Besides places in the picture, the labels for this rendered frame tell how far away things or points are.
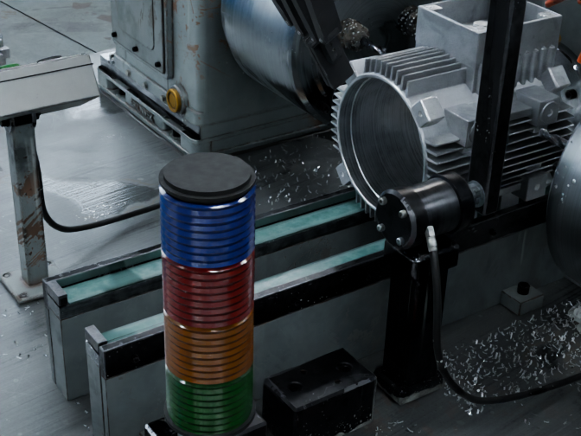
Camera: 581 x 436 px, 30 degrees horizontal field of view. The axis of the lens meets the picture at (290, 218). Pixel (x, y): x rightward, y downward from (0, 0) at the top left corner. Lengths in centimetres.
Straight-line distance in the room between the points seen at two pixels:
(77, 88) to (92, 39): 319
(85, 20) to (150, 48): 299
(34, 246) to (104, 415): 31
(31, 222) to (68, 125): 48
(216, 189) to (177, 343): 12
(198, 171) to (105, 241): 76
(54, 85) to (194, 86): 39
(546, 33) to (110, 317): 55
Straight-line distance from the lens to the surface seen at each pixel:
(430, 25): 120
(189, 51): 156
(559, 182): 104
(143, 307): 114
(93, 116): 177
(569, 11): 130
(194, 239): 66
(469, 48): 116
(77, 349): 113
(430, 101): 111
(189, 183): 66
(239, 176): 66
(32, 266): 132
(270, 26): 138
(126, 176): 158
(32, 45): 438
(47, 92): 121
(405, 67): 115
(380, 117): 127
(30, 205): 128
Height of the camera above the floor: 152
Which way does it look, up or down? 30 degrees down
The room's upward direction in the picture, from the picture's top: 2 degrees clockwise
